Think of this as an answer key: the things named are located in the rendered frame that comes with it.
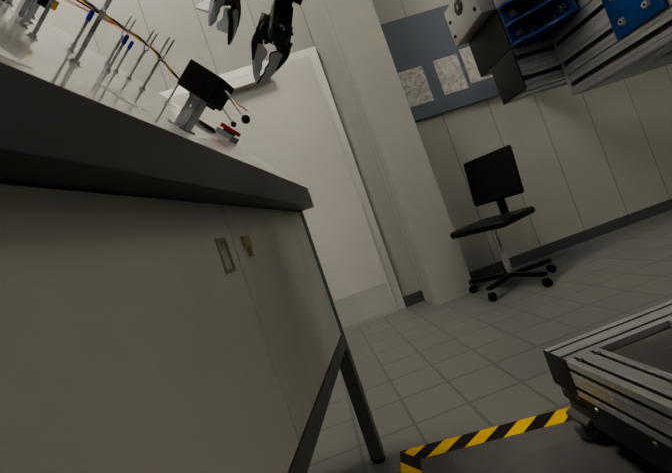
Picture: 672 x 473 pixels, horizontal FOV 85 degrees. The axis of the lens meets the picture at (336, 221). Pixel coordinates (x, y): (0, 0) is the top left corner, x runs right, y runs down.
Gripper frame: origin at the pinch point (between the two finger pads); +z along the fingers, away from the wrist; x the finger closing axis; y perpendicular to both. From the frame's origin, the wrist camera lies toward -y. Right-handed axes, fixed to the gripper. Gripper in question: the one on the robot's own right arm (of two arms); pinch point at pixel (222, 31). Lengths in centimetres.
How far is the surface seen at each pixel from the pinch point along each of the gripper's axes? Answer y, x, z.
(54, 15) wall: 244, -127, -89
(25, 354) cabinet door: -35, 61, 57
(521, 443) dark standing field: -88, -34, 94
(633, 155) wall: -207, -276, -57
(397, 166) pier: -25, -184, -9
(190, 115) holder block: -19.1, 30.3, 31.6
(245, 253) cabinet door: -28, 23, 52
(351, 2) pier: 23, -171, -124
